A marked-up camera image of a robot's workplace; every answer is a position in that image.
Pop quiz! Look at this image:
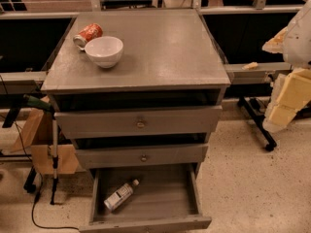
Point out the black wheeled stand leg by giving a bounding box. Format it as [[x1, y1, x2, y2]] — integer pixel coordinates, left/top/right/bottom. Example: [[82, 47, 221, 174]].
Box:
[[237, 97, 277, 151]]

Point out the brown cardboard box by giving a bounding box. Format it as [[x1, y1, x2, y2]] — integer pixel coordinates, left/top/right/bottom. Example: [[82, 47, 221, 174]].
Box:
[[11, 109, 79, 175]]

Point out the green handled grabber stick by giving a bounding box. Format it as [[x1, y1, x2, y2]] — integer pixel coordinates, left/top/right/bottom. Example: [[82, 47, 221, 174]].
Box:
[[22, 94, 60, 206]]

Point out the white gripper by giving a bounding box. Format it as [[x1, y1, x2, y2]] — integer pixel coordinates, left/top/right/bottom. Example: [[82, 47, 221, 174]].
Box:
[[262, 27, 311, 133]]

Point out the grey drawer cabinet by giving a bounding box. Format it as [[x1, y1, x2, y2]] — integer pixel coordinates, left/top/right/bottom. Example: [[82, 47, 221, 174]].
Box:
[[41, 9, 231, 180]]

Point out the small yellow foam piece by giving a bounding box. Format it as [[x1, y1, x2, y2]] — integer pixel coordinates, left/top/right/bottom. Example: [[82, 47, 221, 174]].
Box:
[[242, 62, 259, 70]]

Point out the red soda can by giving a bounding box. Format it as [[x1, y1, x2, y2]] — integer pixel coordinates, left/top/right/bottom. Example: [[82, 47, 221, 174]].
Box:
[[73, 23, 103, 50]]

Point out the white ceramic bowl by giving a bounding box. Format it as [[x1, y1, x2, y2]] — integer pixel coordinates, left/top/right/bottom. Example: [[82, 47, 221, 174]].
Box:
[[85, 36, 123, 68]]

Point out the grey middle drawer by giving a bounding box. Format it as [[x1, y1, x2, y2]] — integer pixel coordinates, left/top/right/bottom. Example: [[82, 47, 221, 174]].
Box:
[[76, 144, 208, 169]]

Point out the grey metal rail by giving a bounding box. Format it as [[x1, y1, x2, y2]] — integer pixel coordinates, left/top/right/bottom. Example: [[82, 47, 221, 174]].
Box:
[[225, 62, 291, 84]]

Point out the grey open bottom drawer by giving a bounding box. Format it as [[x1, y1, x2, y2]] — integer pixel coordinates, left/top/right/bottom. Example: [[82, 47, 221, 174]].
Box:
[[79, 164, 211, 233]]

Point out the grey top drawer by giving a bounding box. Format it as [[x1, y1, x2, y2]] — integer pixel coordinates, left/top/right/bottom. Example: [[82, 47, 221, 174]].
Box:
[[54, 106, 222, 139]]

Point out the blue plastic bottle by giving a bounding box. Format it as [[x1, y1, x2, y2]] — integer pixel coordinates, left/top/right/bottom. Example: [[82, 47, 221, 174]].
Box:
[[104, 180, 139, 212]]

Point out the black floor cable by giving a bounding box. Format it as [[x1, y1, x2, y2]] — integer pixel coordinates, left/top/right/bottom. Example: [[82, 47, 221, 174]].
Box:
[[0, 75, 81, 231]]

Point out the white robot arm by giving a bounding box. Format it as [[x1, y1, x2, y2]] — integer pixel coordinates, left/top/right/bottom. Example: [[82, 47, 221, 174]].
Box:
[[262, 0, 311, 133]]

